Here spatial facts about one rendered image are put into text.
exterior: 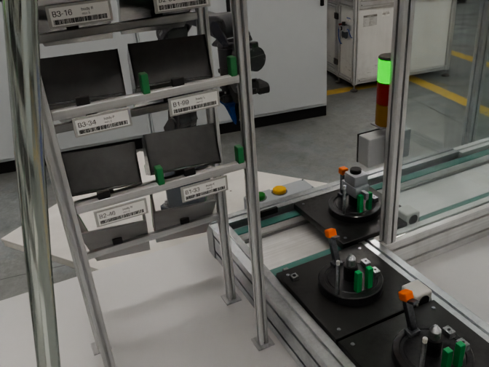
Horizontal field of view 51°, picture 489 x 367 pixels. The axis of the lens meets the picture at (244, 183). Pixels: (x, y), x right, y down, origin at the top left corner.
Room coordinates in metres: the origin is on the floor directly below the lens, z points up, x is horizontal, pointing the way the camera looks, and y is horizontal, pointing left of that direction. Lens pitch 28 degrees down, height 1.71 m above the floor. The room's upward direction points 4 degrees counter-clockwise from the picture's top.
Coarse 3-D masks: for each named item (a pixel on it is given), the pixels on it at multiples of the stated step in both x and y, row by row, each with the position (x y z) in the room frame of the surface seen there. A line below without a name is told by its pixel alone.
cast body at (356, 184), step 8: (352, 168) 1.21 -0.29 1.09; (360, 168) 1.21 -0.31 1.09; (344, 176) 1.21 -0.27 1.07; (352, 176) 1.18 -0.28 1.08; (360, 176) 1.18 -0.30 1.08; (344, 184) 1.21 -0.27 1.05; (352, 184) 1.18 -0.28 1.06; (360, 184) 1.18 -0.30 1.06; (352, 192) 1.18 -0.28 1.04; (360, 192) 1.17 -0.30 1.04
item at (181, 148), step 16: (192, 128) 0.88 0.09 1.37; (208, 128) 0.89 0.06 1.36; (144, 144) 0.88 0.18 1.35; (160, 144) 0.86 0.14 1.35; (176, 144) 0.86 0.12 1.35; (192, 144) 0.87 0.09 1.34; (208, 144) 0.87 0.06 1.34; (160, 160) 0.85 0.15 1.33; (176, 160) 0.85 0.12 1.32; (192, 160) 0.85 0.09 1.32; (208, 160) 0.86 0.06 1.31
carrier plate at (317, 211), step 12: (336, 192) 1.31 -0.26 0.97; (372, 192) 1.29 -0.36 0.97; (300, 204) 1.26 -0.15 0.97; (312, 204) 1.25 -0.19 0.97; (324, 204) 1.25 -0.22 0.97; (312, 216) 1.19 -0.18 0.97; (324, 216) 1.18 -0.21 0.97; (324, 228) 1.13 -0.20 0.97; (336, 228) 1.12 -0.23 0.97; (348, 228) 1.12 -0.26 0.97; (360, 228) 1.11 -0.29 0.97; (372, 228) 1.11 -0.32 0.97; (336, 240) 1.08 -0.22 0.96; (348, 240) 1.06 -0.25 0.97; (360, 240) 1.07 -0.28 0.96
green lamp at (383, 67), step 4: (380, 60) 1.09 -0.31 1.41; (384, 60) 1.08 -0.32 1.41; (380, 64) 1.09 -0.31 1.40; (384, 64) 1.08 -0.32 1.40; (388, 64) 1.07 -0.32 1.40; (380, 68) 1.09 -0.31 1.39; (384, 68) 1.08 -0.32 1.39; (388, 68) 1.07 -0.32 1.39; (380, 72) 1.09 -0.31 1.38; (384, 72) 1.08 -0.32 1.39; (388, 72) 1.07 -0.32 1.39; (380, 76) 1.09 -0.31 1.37; (384, 76) 1.08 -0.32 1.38; (388, 76) 1.07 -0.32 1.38; (380, 80) 1.08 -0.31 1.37; (384, 80) 1.08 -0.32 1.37; (388, 80) 1.07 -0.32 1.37
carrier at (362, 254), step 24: (312, 264) 0.98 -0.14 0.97; (336, 264) 0.84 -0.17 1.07; (360, 264) 0.93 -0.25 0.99; (384, 264) 0.96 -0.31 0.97; (288, 288) 0.90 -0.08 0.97; (312, 288) 0.89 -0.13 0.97; (336, 288) 0.84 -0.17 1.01; (360, 288) 0.84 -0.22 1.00; (384, 288) 0.87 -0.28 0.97; (408, 288) 0.84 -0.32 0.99; (312, 312) 0.82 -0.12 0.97; (336, 312) 0.81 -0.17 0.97; (360, 312) 0.80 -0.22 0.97; (384, 312) 0.80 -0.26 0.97; (336, 336) 0.74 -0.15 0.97
